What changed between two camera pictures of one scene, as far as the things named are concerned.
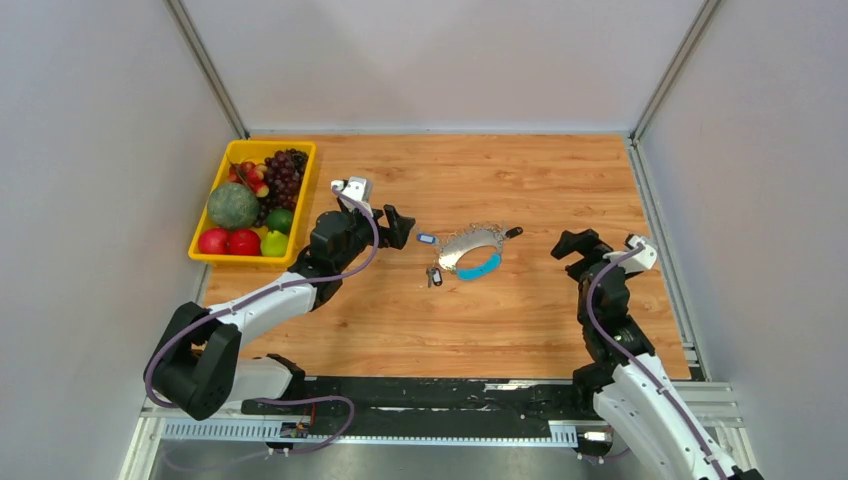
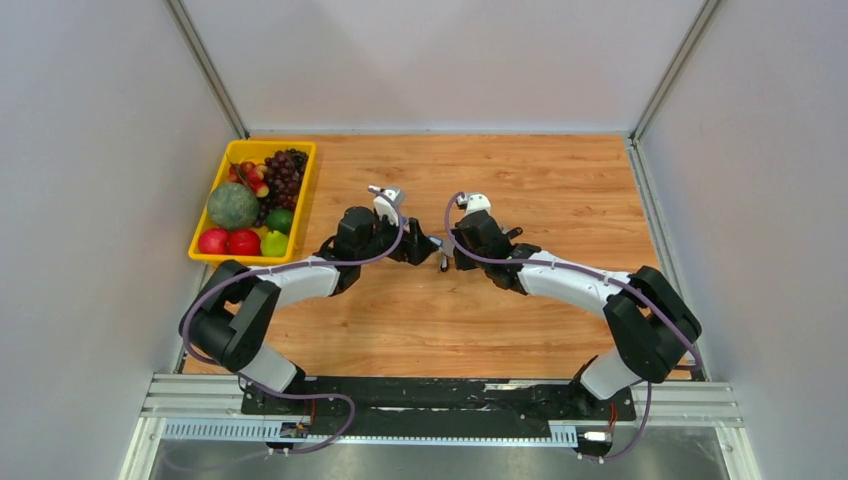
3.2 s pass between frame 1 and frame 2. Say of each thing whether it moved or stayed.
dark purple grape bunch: stayed
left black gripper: moved
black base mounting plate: stayed
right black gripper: moved
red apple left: stayed
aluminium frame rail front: stayed
